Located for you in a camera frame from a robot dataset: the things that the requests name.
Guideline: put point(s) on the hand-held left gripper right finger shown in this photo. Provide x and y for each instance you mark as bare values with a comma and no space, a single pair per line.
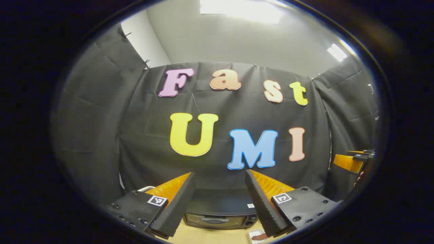
262,206

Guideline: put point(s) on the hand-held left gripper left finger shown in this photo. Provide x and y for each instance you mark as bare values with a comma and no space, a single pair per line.
176,206

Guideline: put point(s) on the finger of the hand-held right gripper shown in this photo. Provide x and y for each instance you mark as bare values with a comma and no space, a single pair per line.
347,163
364,153

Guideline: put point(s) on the reddish brown meat piece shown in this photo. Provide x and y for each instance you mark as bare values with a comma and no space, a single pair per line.
259,238

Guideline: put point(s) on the black electric oven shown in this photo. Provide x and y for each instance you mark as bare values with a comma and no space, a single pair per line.
220,210

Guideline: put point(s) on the white food tray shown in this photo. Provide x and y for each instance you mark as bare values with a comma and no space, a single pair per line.
252,233

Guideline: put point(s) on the white toaster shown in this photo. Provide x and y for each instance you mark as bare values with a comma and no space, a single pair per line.
145,188

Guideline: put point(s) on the black backdrop cloth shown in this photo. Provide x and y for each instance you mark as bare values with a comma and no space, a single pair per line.
135,135

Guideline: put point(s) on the small ceiling light panel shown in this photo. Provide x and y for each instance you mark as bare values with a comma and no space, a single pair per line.
336,52

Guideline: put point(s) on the large ceiling light panel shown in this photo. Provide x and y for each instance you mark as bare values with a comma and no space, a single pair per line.
240,8

